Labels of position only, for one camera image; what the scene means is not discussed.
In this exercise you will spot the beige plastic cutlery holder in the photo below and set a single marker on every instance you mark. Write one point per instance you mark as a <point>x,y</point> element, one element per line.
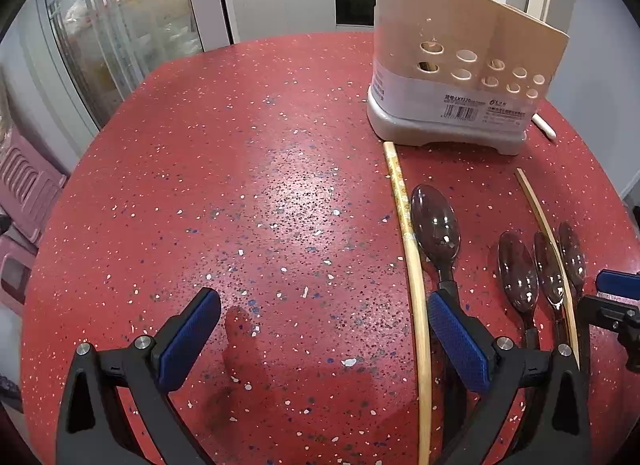
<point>470,71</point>

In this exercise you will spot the plain bamboo chopstick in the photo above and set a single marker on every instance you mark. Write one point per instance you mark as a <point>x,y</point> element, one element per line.
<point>545,228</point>

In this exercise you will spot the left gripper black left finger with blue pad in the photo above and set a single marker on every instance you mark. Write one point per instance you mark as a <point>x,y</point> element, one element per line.
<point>93,426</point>

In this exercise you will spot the floral yellow bamboo chopstick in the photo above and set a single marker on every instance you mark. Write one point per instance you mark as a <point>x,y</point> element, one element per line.
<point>417,299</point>

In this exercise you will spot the white handled fork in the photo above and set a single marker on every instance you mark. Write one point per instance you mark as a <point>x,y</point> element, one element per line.
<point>544,127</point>

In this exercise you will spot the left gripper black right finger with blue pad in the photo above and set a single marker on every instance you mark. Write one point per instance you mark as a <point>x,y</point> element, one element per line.
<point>555,429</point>

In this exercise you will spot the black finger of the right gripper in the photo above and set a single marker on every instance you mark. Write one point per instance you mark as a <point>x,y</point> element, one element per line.
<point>613,315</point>

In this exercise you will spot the large dark translucent spoon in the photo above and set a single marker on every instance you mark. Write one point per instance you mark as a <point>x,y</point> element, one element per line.
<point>437,232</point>

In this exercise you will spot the glass sliding door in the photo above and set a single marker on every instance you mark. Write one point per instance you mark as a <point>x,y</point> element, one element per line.
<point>111,46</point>

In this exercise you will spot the pink plastic stool stack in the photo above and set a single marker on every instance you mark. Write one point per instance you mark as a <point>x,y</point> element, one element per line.
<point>30,186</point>

